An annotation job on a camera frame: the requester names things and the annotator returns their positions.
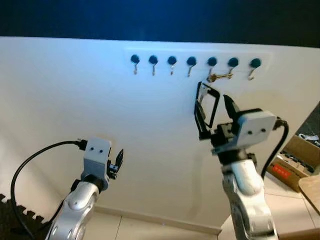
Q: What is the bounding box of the cardboard box with red label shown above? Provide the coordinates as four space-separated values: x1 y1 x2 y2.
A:
267 133 320 194

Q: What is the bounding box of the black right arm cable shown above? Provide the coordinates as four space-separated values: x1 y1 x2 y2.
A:
261 118 290 180

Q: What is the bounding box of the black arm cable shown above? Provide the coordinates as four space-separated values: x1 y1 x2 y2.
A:
261 118 290 180
10 140 88 238

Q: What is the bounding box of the dark speckled countertop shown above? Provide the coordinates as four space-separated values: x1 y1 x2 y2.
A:
302 102 320 137

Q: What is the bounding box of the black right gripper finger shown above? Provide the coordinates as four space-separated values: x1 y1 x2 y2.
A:
194 81 221 141
223 94 240 125

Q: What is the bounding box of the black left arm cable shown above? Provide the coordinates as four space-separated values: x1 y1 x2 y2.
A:
10 140 88 238

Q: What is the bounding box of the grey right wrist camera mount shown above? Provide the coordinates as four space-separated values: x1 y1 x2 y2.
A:
234 110 278 150

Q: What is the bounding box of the brass key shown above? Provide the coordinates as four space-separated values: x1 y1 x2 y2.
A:
207 72 235 84

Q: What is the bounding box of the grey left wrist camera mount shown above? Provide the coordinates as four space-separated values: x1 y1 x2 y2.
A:
81 138 112 181

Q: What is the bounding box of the white item in box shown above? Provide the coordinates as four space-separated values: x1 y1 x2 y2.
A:
299 132 320 142

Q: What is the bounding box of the light wooden table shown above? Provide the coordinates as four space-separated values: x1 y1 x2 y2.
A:
298 174 320 216

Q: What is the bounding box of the black foam puzzle mat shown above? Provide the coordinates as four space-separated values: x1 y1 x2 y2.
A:
0 194 56 240

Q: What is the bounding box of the dark knob metal hook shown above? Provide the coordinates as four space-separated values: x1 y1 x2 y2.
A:
207 56 218 81
227 57 240 80
247 58 262 81
148 55 159 77
130 54 141 76
186 56 197 78
167 55 178 76

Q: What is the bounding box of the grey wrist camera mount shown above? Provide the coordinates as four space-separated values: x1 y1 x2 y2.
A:
81 138 112 181
234 110 278 150

